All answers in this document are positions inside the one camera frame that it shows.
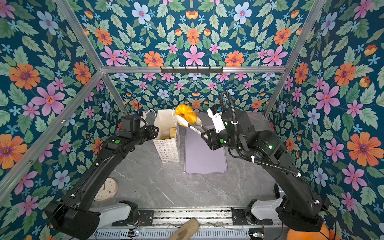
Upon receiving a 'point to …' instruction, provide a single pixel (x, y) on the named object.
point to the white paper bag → (166, 147)
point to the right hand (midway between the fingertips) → (206, 132)
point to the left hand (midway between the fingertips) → (158, 125)
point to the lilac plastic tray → (199, 157)
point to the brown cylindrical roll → (186, 231)
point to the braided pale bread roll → (172, 132)
